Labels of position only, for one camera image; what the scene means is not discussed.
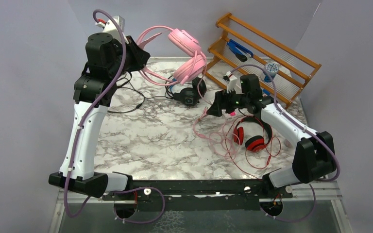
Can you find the orange wooden rack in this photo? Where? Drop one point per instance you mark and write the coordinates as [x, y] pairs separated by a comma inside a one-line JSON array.
[[295, 69]]

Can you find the red black headphones with cable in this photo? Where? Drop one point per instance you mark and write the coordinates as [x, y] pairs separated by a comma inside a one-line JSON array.
[[266, 140]]

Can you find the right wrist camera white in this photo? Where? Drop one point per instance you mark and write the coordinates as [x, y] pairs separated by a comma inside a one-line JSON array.
[[231, 80]]

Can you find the blue black tool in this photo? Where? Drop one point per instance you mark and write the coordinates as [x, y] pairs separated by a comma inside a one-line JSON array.
[[240, 52]]

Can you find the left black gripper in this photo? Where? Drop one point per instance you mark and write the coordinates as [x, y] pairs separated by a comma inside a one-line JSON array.
[[140, 56]]

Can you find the black blue headphones with cable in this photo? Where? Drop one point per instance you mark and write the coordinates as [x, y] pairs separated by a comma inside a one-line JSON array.
[[189, 96]]

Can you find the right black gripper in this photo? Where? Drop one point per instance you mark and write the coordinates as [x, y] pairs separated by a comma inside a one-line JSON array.
[[221, 102]]

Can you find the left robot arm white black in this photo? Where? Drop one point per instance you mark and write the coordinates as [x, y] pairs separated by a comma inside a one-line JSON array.
[[107, 60]]

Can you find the pink headphones with cable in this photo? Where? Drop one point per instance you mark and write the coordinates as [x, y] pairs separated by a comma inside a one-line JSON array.
[[195, 66]]

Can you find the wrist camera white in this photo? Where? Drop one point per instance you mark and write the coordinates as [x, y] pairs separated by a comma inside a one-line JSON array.
[[110, 28], [231, 80]]

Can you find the blue white round container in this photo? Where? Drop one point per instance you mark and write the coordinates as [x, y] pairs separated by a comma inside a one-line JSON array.
[[270, 71]]

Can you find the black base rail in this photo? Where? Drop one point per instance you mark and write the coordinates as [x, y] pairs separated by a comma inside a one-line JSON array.
[[197, 195]]

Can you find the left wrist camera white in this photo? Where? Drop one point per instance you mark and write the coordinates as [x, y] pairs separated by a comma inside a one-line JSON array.
[[110, 28]]

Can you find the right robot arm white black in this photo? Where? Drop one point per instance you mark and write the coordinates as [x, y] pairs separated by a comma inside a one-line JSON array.
[[314, 151]]

